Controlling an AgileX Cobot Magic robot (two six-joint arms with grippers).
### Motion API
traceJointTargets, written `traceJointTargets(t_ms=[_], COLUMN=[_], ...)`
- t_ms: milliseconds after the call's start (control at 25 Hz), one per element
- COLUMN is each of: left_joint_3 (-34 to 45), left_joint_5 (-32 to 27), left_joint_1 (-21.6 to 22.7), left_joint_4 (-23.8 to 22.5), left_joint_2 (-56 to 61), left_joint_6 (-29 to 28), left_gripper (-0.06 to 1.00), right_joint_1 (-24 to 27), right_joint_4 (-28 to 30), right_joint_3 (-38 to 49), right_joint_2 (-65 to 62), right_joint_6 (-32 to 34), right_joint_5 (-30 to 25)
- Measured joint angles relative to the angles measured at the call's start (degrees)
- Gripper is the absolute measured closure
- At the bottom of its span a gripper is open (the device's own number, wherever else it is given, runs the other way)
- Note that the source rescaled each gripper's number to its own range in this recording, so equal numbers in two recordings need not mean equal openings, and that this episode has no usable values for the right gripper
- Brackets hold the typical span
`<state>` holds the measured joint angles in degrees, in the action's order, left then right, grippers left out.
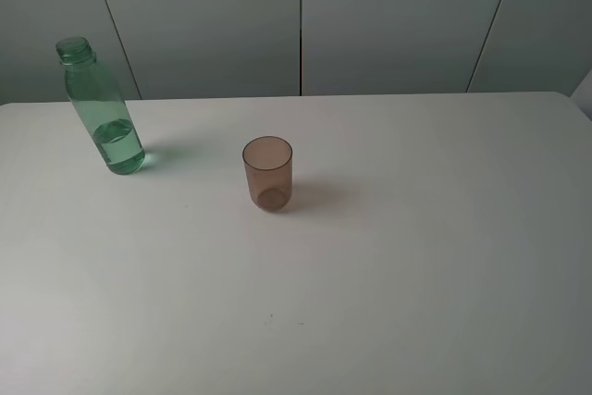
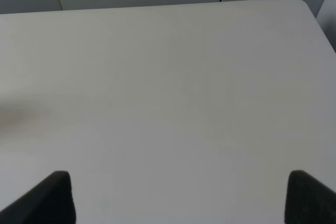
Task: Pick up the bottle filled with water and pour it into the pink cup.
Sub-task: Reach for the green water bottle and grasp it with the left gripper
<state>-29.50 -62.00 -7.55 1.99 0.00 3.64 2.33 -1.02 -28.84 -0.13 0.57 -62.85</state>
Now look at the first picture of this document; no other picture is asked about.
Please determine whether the pink transparent plastic cup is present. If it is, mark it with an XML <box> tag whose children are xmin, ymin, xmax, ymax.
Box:
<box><xmin>242</xmin><ymin>136</ymin><xmax>293</xmax><ymax>212</ymax></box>

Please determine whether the green transparent plastic bottle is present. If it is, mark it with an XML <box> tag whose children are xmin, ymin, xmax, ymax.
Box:
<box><xmin>55</xmin><ymin>37</ymin><xmax>145</xmax><ymax>175</ymax></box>

